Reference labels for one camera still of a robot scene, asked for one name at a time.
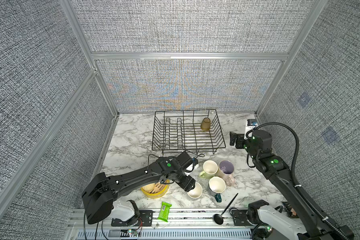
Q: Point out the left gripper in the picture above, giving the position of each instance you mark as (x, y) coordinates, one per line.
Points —
(188, 184)

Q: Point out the aluminium front rail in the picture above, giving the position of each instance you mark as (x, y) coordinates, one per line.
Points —
(183, 224)

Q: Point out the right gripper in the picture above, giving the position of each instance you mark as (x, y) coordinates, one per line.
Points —
(241, 139)

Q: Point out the green snack packet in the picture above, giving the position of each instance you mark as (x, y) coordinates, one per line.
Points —
(164, 211)

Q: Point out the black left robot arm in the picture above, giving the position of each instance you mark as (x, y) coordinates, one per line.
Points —
(102, 191)

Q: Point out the black wire dish rack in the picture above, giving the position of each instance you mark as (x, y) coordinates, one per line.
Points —
(179, 130)

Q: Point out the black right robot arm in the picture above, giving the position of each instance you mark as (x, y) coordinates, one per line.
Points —
(314, 223)

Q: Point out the light green mug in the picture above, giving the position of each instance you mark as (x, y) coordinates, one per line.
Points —
(210, 168)

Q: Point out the dark green mug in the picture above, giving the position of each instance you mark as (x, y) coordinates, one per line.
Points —
(216, 187)

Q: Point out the grey mug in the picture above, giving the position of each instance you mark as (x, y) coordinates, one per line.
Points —
(196, 192)

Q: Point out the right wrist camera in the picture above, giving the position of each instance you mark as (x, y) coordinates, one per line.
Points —
(251, 124)

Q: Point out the small circuit board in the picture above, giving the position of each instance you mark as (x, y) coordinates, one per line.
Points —
(267, 231)

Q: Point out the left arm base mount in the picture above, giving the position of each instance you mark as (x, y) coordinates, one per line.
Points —
(127, 214)

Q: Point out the pink iridescent mug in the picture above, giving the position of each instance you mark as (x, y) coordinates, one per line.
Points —
(225, 171)

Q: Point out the steamed bun left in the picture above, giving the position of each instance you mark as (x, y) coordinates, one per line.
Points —
(149, 188)

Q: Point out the black ladle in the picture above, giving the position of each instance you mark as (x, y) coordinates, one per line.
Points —
(218, 218)

